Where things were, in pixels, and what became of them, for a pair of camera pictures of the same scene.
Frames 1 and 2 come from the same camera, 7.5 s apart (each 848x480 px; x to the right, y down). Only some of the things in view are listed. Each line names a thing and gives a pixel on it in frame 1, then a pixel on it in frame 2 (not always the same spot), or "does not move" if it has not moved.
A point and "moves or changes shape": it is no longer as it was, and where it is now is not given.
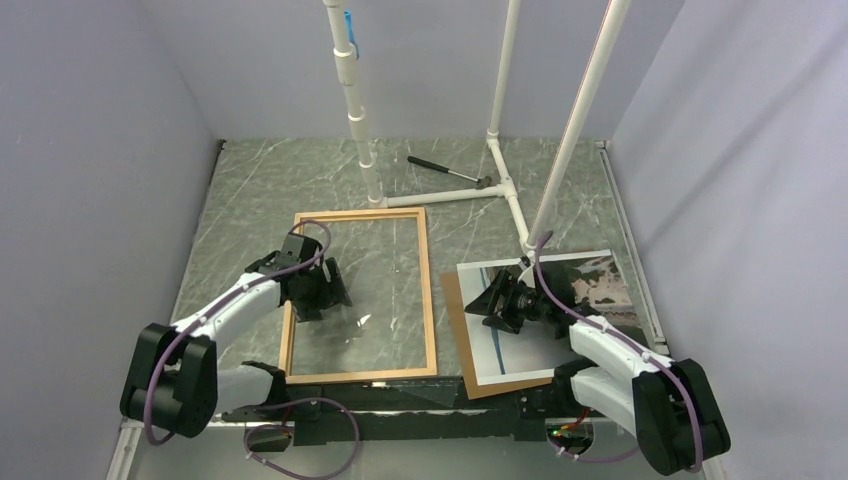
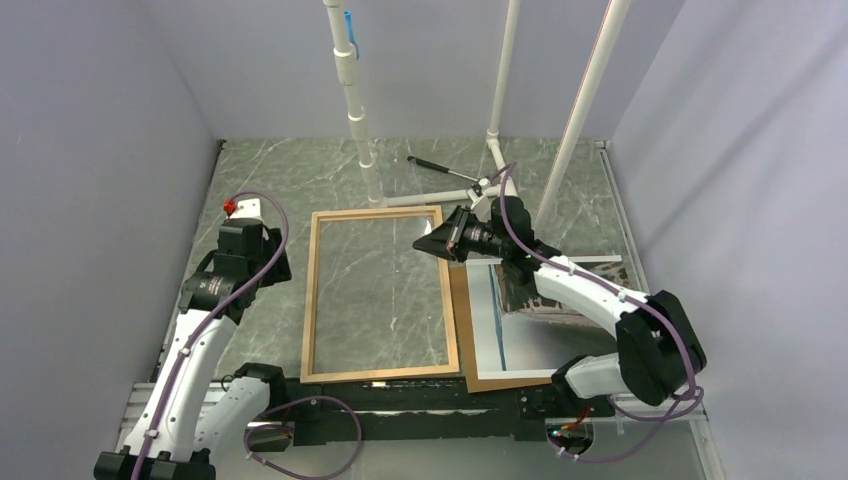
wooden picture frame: (290, 326) moves or changes shape
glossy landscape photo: (501, 356) does not move
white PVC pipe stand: (506, 188) does not move
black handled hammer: (482, 182) does not move
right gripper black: (503, 284) to (435, 242)
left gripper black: (331, 294) to (279, 272)
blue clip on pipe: (350, 35) does not move
